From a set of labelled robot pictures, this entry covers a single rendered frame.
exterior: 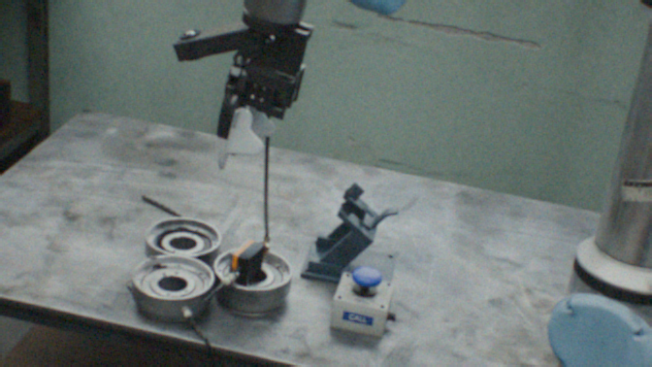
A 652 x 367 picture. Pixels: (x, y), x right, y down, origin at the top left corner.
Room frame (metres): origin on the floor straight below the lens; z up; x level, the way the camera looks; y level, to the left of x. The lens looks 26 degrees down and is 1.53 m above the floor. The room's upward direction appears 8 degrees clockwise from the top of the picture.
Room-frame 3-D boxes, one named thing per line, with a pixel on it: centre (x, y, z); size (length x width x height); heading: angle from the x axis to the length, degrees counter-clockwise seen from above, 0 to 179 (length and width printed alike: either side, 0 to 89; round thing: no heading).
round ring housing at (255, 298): (1.09, 0.08, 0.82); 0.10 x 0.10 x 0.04
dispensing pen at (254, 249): (1.06, 0.10, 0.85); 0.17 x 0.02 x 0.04; 159
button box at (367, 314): (1.07, -0.07, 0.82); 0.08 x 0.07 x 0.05; 81
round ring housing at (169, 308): (1.05, 0.18, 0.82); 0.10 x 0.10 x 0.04
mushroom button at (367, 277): (1.07, -0.07, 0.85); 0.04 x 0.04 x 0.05
